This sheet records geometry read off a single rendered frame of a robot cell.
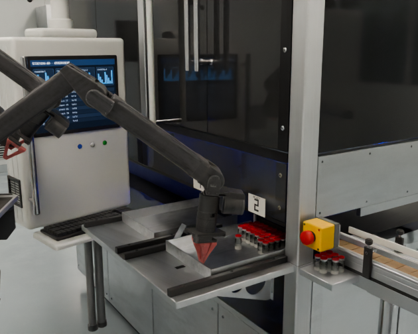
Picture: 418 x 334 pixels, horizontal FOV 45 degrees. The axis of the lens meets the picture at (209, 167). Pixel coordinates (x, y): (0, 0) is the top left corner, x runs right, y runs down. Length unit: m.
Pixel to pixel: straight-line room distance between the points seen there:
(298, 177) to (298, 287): 0.33
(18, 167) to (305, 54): 1.22
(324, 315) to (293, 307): 0.14
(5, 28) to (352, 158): 5.60
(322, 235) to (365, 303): 0.48
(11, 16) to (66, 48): 4.65
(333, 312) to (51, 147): 1.23
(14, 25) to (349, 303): 5.68
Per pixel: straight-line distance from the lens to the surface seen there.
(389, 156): 1.72
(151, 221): 1.89
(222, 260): 1.55
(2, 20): 6.72
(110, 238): 1.76
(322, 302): 1.67
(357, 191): 1.63
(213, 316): 2.00
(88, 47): 2.17
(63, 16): 2.18
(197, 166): 1.34
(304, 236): 1.42
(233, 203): 1.40
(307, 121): 1.42
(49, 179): 2.13
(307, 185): 1.46
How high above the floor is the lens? 1.50
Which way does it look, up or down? 13 degrees down
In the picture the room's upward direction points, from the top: straight up
